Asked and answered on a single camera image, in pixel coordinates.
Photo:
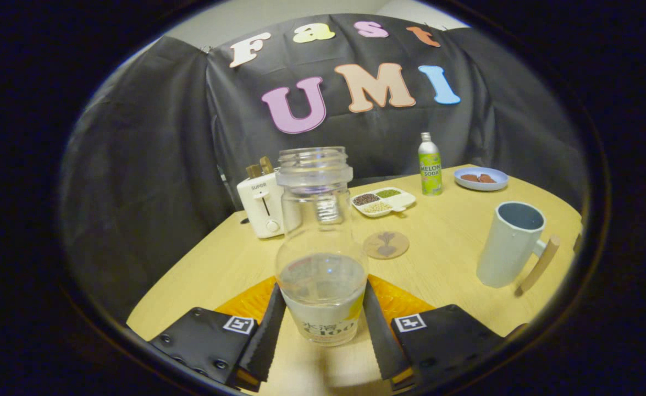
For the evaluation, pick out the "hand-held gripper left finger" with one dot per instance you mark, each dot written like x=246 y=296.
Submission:
x=265 y=335

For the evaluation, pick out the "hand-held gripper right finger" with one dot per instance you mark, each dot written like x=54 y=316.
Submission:
x=380 y=335

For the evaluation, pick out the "round cork coaster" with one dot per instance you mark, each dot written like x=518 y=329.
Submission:
x=386 y=245

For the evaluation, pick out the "clear glass juice bottle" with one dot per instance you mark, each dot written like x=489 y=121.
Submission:
x=321 y=242

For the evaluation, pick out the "green soda bottle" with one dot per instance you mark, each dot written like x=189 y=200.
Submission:
x=430 y=168

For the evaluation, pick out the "wooden table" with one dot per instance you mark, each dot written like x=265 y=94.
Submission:
x=443 y=264

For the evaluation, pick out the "white toaster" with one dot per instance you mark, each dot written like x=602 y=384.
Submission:
x=262 y=209

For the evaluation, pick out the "white divided dish with beans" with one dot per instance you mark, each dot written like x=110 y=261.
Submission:
x=383 y=201

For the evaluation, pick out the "blue plate with cookies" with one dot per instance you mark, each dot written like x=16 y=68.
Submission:
x=481 y=179

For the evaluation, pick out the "black backdrop cloth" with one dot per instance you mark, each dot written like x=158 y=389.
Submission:
x=152 y=165

